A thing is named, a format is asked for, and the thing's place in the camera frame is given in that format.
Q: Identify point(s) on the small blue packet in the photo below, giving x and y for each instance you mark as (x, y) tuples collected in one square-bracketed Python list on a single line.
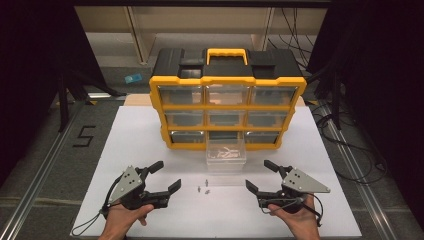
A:
[(133, 78)]

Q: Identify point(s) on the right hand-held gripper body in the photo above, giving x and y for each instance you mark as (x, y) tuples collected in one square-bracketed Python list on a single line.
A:
[(300, 186)]

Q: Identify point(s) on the black metal stand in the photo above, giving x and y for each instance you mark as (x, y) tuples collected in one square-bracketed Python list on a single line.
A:
[(65, 100)]

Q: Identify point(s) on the metal floor rail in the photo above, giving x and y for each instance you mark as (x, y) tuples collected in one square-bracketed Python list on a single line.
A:
[(360, 173), (40, 173)]

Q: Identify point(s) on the beige shelf unit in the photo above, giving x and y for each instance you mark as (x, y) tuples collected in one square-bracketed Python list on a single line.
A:
[(200, 23)]

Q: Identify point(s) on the person's left hand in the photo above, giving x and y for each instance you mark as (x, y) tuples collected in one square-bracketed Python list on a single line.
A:
[(121, 220)]

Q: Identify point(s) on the clear plastic drawer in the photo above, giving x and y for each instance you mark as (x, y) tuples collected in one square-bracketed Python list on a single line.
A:
[(226, 164)]

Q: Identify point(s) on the black curtain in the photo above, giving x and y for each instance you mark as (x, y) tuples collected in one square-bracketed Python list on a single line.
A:
[(33, 66), (380, 83)]

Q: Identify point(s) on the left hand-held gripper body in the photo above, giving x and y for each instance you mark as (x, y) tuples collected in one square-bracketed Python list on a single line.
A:
[(128, 183)]

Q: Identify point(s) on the person's right hand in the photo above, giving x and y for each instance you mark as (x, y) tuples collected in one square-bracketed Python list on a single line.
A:
[(300, 220)]

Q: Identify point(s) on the pile of screws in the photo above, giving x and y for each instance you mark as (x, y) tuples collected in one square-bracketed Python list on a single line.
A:
[(227, 153)]

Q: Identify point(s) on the yellow black drawer organizer cabinet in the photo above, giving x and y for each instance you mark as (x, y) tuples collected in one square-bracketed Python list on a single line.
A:
[(226, 80)]

